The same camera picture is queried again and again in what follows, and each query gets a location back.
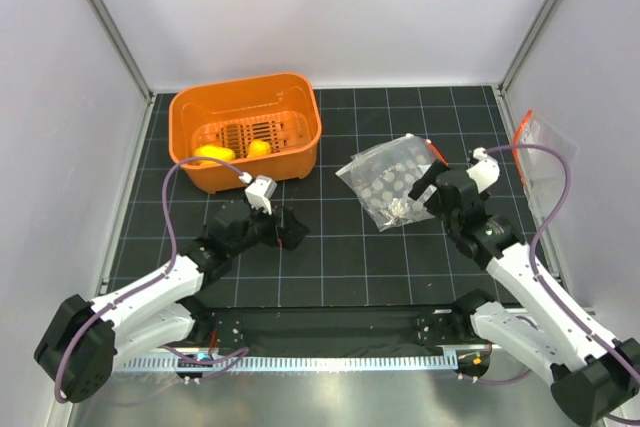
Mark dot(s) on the left aluminium frame post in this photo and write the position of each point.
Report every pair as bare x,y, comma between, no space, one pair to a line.
112,32

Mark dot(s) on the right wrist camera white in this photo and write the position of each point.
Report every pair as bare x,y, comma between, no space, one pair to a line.
483,169

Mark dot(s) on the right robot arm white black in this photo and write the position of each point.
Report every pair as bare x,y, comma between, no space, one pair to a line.
589,371

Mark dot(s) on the zip bag on right wall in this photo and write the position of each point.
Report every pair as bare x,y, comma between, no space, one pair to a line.
541,173

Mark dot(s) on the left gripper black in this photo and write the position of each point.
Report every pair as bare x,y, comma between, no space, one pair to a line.
287,236

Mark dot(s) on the yellow pear toy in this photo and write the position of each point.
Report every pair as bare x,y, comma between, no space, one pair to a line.
259,148

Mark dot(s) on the right aluminium frame post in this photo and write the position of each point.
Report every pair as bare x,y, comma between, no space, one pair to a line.
534,32

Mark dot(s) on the yellow mango toy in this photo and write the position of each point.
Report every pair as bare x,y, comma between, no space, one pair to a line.
208,153

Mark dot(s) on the aluminium frame post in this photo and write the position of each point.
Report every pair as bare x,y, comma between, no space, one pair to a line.
112,32
534,32

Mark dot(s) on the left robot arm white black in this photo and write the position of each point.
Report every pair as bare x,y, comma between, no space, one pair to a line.
87,339

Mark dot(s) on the clear zip bags stack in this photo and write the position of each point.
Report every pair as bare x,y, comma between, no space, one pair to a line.
382,176

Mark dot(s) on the black grid mat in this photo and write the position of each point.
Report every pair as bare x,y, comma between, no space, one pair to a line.
345,260

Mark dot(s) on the orange plastic basket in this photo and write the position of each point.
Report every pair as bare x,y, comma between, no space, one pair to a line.
278,108

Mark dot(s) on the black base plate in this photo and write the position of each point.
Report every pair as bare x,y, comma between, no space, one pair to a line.
335,332

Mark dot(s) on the white slotted cable duct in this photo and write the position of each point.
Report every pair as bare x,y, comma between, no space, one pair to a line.
167,362

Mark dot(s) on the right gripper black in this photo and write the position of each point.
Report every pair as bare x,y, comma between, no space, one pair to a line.
430,178

